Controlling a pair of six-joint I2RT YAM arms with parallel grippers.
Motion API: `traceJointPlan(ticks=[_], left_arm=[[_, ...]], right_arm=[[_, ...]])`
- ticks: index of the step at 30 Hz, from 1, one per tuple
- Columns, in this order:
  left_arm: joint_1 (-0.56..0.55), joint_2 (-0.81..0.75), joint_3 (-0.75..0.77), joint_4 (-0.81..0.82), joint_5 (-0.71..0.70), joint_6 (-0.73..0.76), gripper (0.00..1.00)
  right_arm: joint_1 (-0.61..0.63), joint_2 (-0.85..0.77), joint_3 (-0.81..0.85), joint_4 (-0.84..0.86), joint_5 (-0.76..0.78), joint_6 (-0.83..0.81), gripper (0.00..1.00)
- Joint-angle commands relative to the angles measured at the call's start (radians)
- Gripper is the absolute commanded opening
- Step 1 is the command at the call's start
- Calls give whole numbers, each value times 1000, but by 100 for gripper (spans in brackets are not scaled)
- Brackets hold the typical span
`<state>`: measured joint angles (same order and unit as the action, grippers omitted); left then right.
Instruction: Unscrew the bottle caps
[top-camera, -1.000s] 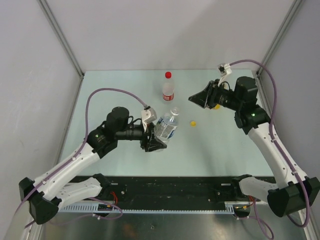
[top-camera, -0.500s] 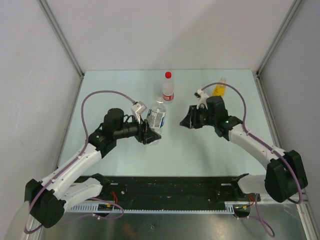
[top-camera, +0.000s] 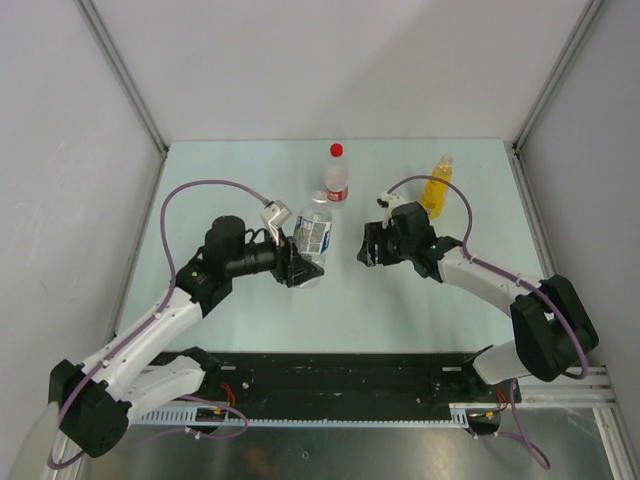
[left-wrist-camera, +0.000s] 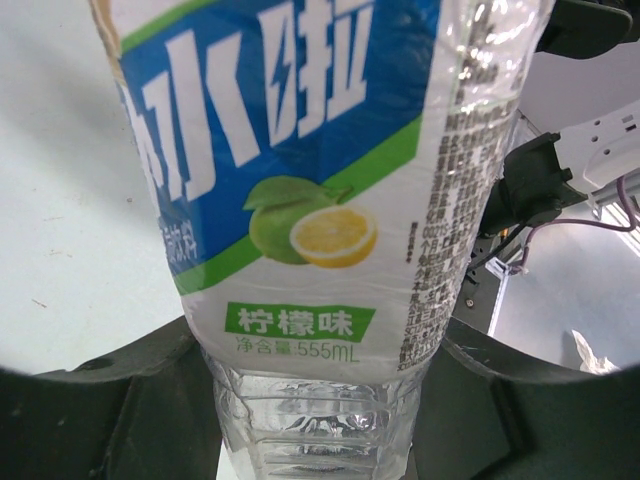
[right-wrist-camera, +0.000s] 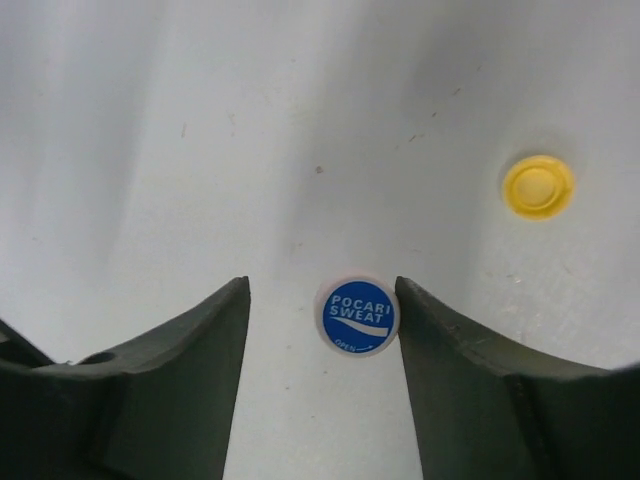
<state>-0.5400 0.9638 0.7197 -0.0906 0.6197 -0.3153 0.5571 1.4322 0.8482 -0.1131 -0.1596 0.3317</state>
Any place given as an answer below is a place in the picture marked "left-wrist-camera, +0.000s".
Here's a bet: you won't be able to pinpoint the white cap clear bottle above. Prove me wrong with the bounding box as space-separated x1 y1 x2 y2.
90 1 553 479

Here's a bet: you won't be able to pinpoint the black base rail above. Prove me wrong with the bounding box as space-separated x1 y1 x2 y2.
452 256 509 337

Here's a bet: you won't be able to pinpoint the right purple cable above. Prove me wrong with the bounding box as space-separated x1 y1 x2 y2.
519 174 640 274

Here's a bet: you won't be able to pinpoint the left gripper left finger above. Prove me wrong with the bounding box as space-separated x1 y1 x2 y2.
1 317 222 479

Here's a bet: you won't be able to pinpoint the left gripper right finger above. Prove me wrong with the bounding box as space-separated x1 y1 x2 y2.
409 319 639 479

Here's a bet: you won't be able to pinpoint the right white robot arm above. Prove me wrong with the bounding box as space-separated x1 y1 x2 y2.
478 1 639 238

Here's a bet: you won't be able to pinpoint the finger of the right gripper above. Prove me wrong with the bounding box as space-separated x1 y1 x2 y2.
535 0 635 58

